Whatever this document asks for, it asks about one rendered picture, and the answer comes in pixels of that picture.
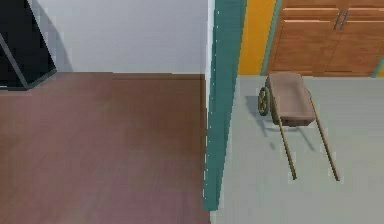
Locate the brown wooden hand cart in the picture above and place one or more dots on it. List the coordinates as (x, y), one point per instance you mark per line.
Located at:
(291, 98)

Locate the brown wooden cupboard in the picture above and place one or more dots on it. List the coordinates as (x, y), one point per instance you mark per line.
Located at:
(320, 40)

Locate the black cabinet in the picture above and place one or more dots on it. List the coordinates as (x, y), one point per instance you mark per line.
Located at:
(18, 36)

